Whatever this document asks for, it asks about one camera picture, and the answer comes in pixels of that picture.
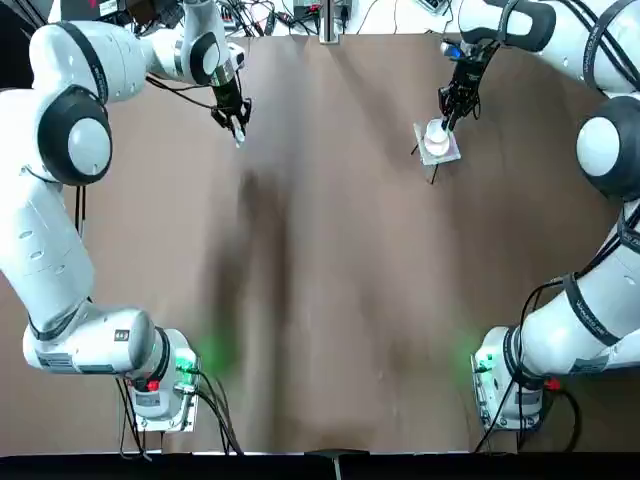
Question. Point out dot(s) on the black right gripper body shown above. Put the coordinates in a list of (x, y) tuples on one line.
[(470, 75)]

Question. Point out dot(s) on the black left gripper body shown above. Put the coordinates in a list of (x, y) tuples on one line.
[(227, 96)]

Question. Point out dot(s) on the white modeling clay lump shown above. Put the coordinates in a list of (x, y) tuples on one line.
[(240, 139)]

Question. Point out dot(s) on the white ceramic crucible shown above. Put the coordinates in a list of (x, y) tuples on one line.
[(434, 134)]

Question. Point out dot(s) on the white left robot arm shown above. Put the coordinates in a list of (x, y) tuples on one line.
[(60, 260)]

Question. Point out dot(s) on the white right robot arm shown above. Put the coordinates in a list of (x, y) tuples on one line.
[(565, 330)]

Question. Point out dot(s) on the black metal tripod stand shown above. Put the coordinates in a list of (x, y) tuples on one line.
[(434, 174)]

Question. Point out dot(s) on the black electronics box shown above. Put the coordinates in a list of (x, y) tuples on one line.
[(145, 10)]

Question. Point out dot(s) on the grey power strip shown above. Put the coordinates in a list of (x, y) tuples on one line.
[(307, 6)]

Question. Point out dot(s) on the aluminium profile post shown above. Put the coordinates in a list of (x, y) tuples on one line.
[(331, 20)]

